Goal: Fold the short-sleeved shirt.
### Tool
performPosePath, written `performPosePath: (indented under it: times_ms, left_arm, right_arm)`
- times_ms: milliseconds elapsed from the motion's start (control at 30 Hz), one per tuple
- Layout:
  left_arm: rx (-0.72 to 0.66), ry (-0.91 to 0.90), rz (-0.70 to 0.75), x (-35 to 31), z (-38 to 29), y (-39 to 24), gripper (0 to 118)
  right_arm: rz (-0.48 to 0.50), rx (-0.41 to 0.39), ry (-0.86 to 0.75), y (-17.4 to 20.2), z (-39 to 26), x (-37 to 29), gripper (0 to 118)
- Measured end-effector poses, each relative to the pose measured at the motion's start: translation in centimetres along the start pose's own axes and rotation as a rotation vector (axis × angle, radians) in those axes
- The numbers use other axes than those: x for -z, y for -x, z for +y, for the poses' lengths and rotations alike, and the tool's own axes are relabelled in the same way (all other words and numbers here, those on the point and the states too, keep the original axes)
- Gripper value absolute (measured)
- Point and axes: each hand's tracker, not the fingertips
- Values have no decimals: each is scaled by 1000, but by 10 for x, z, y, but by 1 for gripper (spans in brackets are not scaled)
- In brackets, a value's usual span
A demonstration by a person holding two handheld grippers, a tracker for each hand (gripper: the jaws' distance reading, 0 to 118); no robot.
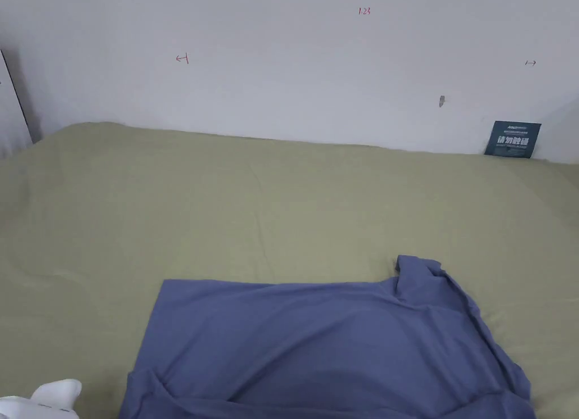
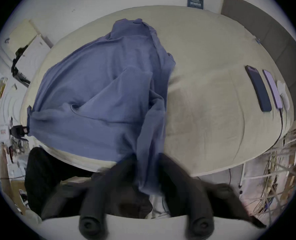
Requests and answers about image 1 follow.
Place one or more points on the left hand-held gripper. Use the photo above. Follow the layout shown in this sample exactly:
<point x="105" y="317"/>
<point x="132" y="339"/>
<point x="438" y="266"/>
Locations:
<point x="52" y="394"/>

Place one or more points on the bed with pale green sheet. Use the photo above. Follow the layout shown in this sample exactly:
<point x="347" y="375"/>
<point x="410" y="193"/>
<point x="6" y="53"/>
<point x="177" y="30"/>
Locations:
<point x="181" y="211"/>

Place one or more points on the blue shirt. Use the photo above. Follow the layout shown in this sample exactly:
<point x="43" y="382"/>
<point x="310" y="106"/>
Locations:
<point x="316" y="342"/>

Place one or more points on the dark blue sign card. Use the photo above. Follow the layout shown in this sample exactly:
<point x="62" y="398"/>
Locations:
<point x="512" y="139"/>

